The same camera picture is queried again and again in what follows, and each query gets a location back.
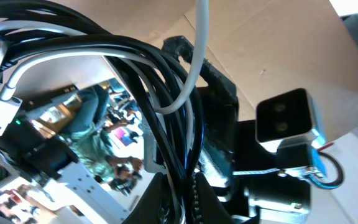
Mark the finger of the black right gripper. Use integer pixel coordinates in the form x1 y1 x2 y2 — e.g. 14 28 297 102
162 35 237 103

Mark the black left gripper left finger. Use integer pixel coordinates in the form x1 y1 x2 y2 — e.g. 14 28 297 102
122 173 165 224

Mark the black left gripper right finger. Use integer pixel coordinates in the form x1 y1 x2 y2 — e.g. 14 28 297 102
193 173 233 224

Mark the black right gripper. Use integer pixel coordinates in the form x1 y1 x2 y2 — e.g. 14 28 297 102
200 98 311 223

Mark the black USB cable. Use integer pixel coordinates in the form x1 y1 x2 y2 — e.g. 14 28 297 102
0 0 205 224

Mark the white USB cable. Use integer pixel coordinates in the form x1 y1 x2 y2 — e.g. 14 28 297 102
0 0 210 224

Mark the cardboard panel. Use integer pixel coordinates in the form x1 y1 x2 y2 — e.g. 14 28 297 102
60 0 358 141

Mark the person in green shirt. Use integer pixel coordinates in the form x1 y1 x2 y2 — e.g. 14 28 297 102
60 85 144 182

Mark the black right camera cable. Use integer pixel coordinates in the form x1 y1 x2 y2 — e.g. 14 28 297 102
303 149 344 190

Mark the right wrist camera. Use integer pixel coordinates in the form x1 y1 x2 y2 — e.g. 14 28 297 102
255 88 326 154

